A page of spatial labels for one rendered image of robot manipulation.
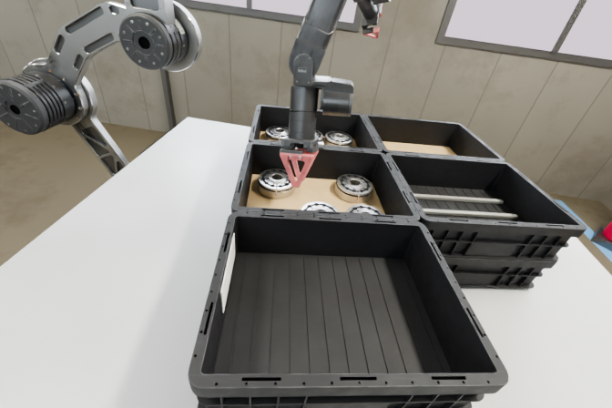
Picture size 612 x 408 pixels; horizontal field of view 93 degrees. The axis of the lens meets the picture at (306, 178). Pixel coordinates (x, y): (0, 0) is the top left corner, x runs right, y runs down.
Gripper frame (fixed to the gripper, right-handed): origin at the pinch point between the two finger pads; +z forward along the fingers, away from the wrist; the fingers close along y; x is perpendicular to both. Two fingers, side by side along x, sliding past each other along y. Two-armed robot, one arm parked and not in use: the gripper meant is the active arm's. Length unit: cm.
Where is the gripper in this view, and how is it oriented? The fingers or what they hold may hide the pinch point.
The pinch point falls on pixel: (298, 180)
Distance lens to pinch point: 63.0
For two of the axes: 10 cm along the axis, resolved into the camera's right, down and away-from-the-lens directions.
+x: -9.9, -1.0, 1.3
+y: 1.5, -2.1, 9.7
